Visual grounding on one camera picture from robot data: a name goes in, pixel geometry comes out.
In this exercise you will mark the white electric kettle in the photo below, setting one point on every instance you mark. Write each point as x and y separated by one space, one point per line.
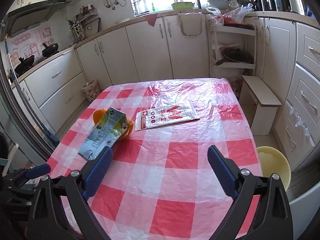
297 6

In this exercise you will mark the blue juice carton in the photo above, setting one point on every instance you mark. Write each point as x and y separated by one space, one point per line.
94 144

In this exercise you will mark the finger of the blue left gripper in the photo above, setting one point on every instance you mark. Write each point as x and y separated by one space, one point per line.
38 171

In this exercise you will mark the half peeled orange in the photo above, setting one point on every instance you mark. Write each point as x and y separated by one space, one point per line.
114 122

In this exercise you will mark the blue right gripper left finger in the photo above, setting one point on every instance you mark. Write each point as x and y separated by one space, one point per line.
94 171

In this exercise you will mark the yellow plastic trash bin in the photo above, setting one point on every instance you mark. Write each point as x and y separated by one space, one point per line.
273 161

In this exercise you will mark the small white step stool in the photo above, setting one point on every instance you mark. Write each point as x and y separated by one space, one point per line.
255 93

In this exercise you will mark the white corner storage shelf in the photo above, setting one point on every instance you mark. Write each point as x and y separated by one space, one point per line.
243 36

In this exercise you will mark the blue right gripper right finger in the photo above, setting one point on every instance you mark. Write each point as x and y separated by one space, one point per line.
224 174

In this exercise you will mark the pink hanging cloth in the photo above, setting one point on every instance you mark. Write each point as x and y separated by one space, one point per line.
151 19

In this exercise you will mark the floral waste basket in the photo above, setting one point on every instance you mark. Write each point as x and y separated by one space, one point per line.
91 90

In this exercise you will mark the white red printed packet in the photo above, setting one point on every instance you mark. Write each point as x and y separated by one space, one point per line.
165 115

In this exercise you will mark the black wok pan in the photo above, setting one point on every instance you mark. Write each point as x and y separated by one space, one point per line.
236 55

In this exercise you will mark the green plastic basin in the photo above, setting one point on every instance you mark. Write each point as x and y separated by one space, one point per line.
182 6

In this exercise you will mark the red white checkered tablecloth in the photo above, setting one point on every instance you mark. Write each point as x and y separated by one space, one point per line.
160 184

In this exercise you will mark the black stovetop wok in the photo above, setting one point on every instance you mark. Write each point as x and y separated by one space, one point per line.
50 50

